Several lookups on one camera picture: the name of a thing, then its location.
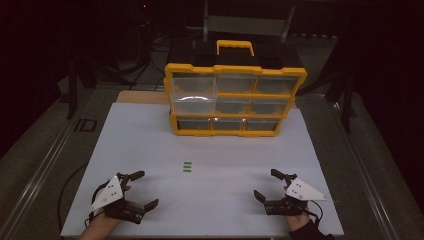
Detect thin black cable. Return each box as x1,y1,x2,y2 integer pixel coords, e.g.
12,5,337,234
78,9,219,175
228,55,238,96
57,162,88,233

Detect person's left hand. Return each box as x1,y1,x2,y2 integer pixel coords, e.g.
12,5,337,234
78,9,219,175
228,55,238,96
85,209,127,235

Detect wooden board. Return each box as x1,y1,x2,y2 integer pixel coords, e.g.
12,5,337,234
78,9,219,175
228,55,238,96
115,90,172,105

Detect clear plastic drawer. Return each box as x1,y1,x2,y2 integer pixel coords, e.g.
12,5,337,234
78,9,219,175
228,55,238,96
170,94,218,115

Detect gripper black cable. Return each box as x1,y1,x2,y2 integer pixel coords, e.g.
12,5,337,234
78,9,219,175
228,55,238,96
304,199,325,228
85,181,118,228

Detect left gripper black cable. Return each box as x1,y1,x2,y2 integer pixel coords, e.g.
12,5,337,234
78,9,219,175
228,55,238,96
85,181,118,228

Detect black stand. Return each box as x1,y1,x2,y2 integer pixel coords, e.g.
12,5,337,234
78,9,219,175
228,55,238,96
65,46,98,121
296,19,358,134

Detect set of clear plastic bins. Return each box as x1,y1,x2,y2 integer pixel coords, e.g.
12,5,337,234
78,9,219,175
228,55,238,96
171,72,299,132

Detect grey metal frame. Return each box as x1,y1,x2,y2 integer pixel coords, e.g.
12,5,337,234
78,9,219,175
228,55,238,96
184,0,297,44

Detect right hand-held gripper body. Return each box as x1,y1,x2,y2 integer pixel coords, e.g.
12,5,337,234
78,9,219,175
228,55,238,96
264,177,328,216

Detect black floor cables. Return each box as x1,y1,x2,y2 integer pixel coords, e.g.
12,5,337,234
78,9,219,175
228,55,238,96
99,18,169,92

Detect aluminium rail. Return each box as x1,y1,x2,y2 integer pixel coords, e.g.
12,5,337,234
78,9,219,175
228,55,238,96
319,94,401,240
0,87,98,240

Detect person's right hand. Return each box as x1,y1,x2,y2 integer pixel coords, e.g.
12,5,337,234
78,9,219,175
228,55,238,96
286,212,313,233

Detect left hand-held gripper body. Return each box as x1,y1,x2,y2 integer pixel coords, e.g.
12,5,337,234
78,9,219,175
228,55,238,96
89,174,147,225

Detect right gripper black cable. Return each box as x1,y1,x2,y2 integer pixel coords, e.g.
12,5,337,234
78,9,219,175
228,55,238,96
304,199,325,228

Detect yellow organizer cabinet with handle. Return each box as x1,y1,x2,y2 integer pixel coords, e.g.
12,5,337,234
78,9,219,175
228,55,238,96
163,39,308,138

